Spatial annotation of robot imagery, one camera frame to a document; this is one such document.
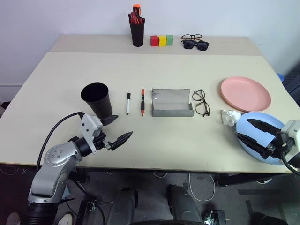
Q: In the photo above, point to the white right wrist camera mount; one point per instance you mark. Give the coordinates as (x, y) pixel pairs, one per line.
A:
(290, 131)

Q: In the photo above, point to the light blue plate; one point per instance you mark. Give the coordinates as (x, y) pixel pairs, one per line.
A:
(243, 126)

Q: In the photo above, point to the red block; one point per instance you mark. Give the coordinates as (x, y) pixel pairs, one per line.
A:
(154, 41)

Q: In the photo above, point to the white shoe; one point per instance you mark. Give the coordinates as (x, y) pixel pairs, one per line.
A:
(66, 219)
(12, 219)

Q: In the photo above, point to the black metal foot bracket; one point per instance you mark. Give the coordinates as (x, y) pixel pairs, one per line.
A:
(214, 218)
(89, 208)

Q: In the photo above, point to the thin dark-framed glasses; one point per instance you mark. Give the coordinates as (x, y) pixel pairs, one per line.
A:
(198, 95)

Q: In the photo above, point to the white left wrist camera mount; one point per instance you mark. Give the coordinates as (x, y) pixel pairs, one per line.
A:
(87, 127)

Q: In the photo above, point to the orange-capped black tool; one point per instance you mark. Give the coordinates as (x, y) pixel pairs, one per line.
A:
(136, 9)

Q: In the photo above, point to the dark grey rounded shape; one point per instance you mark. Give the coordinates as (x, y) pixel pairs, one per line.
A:
(182, 204)
(123, 206)

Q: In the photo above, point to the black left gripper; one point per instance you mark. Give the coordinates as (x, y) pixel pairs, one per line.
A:
(100, 140)

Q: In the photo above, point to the green block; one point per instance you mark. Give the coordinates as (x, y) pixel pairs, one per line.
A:
(169, 40)

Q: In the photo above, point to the grey glasses case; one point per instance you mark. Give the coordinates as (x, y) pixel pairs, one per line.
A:
(171, 103)

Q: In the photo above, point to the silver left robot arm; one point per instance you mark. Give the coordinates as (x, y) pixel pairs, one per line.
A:
(56, 159)

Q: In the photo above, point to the pink plate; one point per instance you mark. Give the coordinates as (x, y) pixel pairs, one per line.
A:
(246, 93)

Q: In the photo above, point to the yellow block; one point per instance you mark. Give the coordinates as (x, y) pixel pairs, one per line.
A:
(162, 41)

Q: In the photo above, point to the red and black pen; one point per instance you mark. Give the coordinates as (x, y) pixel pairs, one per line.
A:
(142, 20)
(132, 18)

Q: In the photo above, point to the blue round stool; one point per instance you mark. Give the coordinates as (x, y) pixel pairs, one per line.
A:
(280, 77)

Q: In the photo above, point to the crumpled white paper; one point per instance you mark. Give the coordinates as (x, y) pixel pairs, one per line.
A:
(229, 117)

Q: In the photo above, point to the dark curved rim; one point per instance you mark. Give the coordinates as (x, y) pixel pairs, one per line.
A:
(164, 223)

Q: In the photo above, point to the tortoiseshell glasses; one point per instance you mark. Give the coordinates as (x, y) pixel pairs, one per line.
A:
(187, 36)

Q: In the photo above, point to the black pen holder cup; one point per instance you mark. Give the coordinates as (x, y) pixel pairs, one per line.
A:
(137, 35)

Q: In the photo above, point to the black sunglasses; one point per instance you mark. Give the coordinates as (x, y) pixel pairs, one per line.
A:
(202, 46)

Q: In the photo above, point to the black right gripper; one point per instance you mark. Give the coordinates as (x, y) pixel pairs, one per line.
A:
(275, 147)

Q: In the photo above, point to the black table frame beam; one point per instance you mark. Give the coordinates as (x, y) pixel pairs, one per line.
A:
(234, 180)

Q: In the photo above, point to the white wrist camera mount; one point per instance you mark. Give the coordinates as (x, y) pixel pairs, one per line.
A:
(87, 127)
(290, 131)

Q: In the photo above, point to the empty black plastic cup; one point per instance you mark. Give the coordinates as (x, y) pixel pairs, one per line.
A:
(100, 105)

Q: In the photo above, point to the dark mesh chair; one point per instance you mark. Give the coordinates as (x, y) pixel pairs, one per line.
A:
(293, 79)

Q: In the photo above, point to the orange and black pen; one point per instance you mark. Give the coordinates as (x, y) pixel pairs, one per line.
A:
(142, 103)

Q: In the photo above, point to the white marker with black cap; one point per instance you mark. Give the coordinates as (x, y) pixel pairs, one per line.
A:
(128, 103)

